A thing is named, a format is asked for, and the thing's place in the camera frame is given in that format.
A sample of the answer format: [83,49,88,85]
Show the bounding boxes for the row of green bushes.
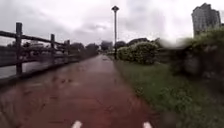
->
[115,28,224,81]

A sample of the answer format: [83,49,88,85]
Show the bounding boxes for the red paved path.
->
[0,54,161,128]

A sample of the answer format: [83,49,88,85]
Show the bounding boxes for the grass strip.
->
[111,58,224,128]

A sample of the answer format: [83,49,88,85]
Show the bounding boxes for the robot's own part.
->
[142,121,153,128]
[71,120,83,128]

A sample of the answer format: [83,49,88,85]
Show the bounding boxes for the dark wooden fence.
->
[0,22,99,84]

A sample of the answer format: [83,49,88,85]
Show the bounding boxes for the grey water channel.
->
[0,59,54,80]

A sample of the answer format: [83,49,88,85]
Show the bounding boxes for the tall grey building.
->
[191,2,224,37]

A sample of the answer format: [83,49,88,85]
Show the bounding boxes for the tall lamp post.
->
[111,5,120,60]

